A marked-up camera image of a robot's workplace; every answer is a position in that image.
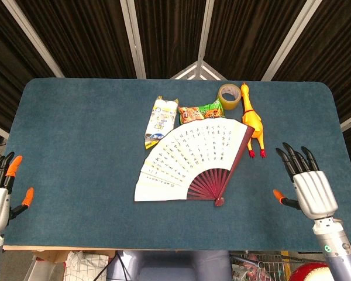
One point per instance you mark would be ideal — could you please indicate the grey blue robot torso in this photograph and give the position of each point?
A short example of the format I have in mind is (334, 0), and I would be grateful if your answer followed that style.
(169, 266)

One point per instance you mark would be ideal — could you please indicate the white screen frame post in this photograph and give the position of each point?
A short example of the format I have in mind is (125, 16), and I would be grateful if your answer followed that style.
(133, 38)
(292, 38)
(32, 35)
(206, 29)

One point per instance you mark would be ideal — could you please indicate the yellow rubber chicken toy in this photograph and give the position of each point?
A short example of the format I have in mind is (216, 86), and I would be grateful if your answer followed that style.
(251, 120)

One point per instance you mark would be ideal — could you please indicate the white checkered cloth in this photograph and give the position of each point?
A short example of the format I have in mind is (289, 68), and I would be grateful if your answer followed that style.
(85, 266)

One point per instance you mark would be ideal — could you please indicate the blue felt table cover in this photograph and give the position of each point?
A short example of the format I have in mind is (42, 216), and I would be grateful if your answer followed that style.
(76, 175)

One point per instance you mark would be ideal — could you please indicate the green orange snack bag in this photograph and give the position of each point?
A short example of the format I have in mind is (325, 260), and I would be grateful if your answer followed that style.
(193, 114)

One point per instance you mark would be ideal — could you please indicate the red paper folding fan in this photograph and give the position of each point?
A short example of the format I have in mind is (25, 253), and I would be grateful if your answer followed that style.
(193, 152)

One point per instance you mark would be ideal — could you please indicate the white yellow snack bag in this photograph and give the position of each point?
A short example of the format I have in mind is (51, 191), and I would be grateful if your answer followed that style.
(161, 120)

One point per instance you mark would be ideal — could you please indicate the yellow packing tape roll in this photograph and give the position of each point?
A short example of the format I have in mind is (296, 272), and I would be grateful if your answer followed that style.
(229, 104)

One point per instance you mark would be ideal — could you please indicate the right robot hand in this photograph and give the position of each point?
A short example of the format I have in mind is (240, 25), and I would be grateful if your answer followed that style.
(313, 193)

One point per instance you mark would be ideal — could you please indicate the red and white ball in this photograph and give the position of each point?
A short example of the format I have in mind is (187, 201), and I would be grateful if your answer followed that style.
(310, 273)

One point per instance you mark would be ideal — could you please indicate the dark brown pleated curtain panel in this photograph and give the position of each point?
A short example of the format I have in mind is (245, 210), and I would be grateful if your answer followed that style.
(85, 38)
(6, 58)
(339, 58)
(245, 38)
(169, 35)

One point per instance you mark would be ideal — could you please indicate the white triangular screen foot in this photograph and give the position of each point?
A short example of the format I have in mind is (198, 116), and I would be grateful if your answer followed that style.
(197, 71)

